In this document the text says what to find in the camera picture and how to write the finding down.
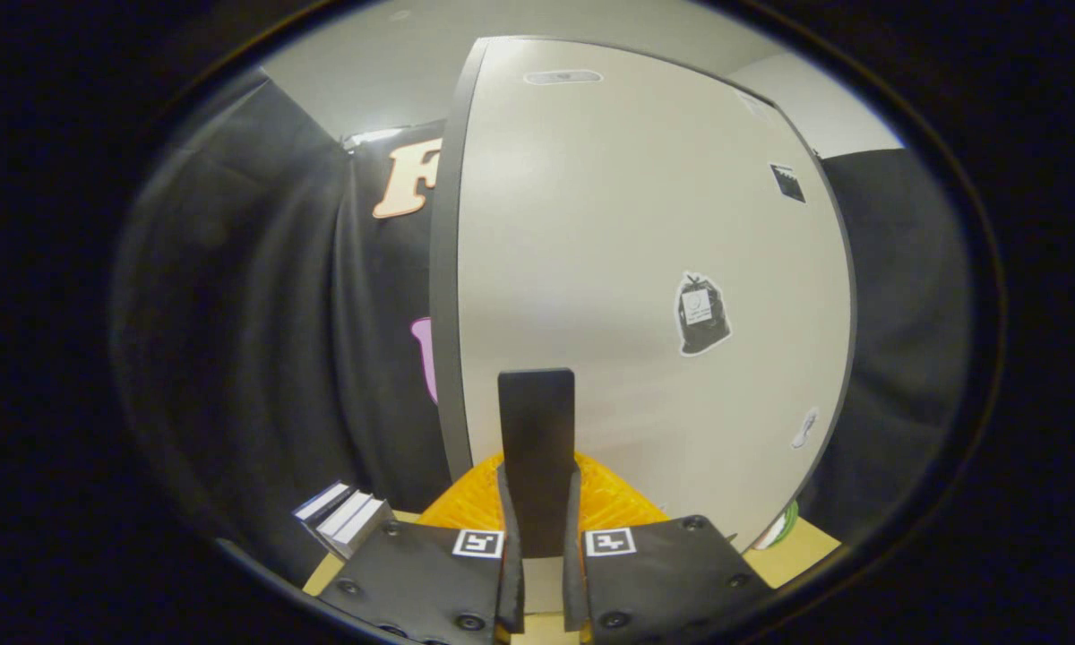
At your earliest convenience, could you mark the grey shoe cabinet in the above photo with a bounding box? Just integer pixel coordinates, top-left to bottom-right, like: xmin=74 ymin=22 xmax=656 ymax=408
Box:
xmin=428 ymin=36 xmax=857 ymax=552

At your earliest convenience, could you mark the dark blue book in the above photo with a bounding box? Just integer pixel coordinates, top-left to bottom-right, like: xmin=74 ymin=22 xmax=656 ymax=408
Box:
xmin=292 ymin=482 xmax=352 ymax=529

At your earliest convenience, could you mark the watermelon slice plush toy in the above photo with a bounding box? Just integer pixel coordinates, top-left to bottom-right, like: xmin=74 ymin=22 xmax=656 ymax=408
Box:
xmin=752 ymin=500 xmax=801 ymax=550

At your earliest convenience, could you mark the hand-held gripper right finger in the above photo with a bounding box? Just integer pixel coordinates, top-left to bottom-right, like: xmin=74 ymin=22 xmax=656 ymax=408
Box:
xmin=537 ymin=368 xmax=778 ymax=644

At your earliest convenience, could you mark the grey cover book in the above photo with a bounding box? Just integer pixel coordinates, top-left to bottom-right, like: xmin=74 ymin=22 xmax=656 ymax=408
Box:
xmin=331 ymin=498 xmax=394 ymax=562

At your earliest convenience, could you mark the white spine book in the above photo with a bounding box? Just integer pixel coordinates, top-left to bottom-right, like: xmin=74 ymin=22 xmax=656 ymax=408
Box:
xmin=315 ymin=490 xmax=374 ymax=542

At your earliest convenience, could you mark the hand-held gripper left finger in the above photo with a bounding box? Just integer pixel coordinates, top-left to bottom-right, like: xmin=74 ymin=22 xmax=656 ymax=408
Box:
xmin=316 ymin=369 xmax=539 ymax=645

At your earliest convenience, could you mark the black backdrop cloth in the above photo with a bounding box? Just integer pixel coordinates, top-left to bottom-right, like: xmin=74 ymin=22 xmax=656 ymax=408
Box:
xmin=112 ymin=72 xmax=974 ymax=585

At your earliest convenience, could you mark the beige shoe cabinet door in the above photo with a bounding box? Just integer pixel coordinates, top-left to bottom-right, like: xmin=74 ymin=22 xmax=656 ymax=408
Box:
xmin=455 ymin=38 xmax=856 ymax=550

